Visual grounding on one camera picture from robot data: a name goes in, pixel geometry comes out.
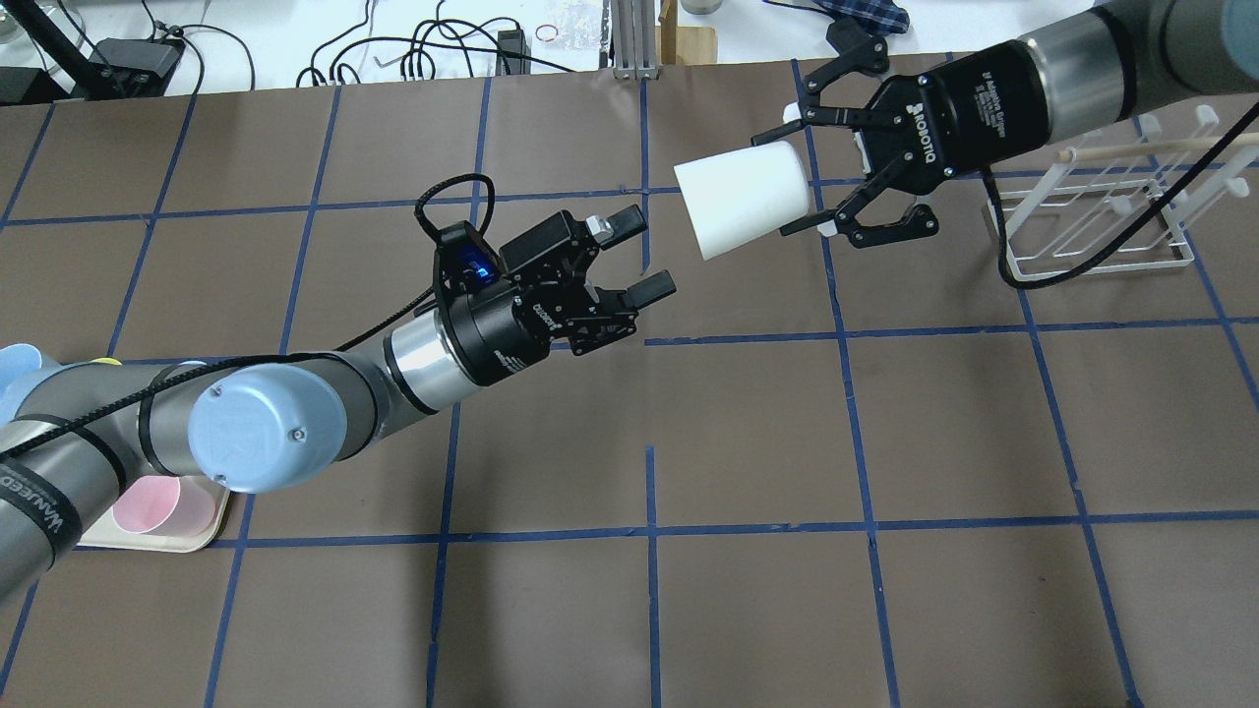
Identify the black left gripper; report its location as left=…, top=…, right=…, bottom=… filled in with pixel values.
left=433, top=205, right=679, bottom=385

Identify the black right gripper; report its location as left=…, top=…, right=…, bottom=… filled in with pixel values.
left=752, top=37, right=1053, bottom=249

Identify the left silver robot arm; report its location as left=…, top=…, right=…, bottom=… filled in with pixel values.
left=1, top=207, right=676, bottom=598

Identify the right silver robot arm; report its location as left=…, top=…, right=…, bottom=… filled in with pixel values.
left=752, top=1, right=1258, bottom=248

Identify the pink plastic cup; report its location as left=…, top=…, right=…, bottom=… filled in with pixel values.
left=110, top=476, right=217, bottom=538

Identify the folded plaid umbrella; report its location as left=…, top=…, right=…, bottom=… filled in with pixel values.
left=815, top=0, right=910, bottom=37

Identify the wooden mug tree stand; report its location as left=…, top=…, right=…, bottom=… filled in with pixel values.
left=655, top=1, right=718, bottom=66

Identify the black monitor stand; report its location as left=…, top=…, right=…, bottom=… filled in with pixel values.
left=3, top=1, right=189, bottom=100

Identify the beige serving tray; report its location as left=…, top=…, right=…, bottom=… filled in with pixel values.
left=78, top=476, right=232, bottom=553

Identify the white wire cup rack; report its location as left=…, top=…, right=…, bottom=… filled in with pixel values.
left=990, top=100, right=1256, bottom=290

